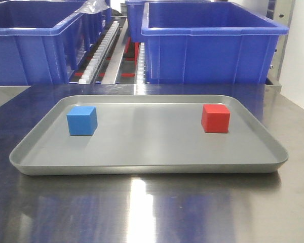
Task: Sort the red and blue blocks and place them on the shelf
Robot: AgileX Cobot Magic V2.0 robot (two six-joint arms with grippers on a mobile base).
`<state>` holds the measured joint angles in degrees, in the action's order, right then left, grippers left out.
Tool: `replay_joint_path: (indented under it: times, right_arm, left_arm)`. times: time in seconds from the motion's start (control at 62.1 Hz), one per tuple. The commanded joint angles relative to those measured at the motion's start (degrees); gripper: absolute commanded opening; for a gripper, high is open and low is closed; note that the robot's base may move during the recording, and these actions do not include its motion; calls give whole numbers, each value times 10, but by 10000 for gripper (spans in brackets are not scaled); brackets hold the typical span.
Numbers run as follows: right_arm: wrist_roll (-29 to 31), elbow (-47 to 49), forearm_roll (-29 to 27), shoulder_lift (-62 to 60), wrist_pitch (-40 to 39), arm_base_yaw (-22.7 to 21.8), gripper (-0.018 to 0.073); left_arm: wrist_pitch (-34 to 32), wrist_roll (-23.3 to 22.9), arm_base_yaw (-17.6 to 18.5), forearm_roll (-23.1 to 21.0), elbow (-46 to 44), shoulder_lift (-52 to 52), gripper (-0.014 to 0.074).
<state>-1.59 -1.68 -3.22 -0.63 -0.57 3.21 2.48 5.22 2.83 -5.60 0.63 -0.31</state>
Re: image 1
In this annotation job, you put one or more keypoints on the red cube block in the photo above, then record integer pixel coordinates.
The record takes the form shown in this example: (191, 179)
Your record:
(215, 118)

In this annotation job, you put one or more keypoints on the perforated metal shelf upright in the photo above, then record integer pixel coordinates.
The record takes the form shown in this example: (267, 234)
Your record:
(281, 11)

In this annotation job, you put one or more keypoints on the grey metal tray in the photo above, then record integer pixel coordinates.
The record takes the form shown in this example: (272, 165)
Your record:
(138, 134)

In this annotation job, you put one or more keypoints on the white roller track right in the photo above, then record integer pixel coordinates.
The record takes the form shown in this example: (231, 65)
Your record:
(140, 70)

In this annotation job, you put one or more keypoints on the blue cube block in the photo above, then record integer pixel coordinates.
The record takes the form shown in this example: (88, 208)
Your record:
(82, 120)

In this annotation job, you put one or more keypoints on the white roller conveyor track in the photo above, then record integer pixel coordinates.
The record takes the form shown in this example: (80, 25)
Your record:
(94, 66)

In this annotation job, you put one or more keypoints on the blue bin front right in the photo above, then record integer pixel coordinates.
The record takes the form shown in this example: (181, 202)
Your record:
(242, 54)

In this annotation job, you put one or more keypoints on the blue bin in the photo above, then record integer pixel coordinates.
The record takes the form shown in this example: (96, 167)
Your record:
(134, 20)
(242, 54)
(41, 42)
(97, 23)

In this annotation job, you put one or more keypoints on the blue bin rear left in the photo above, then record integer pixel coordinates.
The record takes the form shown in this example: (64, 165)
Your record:
(97, 23)

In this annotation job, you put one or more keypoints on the blue bin rear right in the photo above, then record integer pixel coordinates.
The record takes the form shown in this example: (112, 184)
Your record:
(134, 20)

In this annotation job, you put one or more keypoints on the clear plastic bag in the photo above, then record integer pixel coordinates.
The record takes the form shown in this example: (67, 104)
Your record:
(93, 7)

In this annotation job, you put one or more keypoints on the blue bin front left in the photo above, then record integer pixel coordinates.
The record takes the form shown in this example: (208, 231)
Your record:
(41, 42)

